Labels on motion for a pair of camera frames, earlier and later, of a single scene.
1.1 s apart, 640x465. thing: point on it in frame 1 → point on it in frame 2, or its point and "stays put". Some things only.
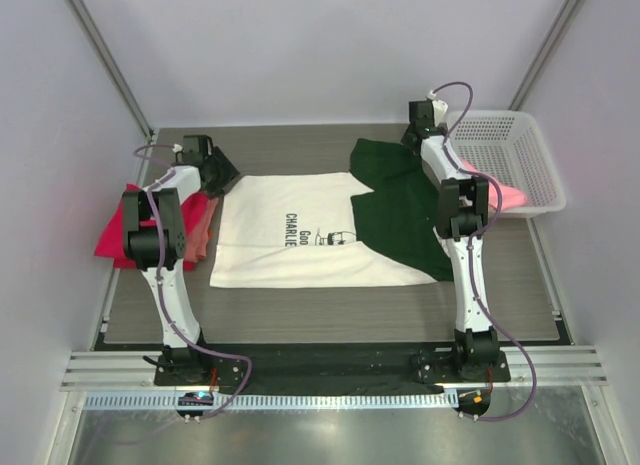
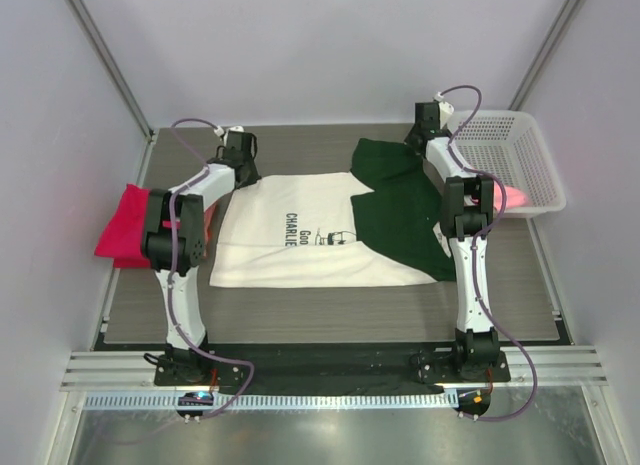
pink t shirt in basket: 510,197 stays put
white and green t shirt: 375,227 stays put
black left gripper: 227,172 → 254,177
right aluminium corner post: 563,20 stays put
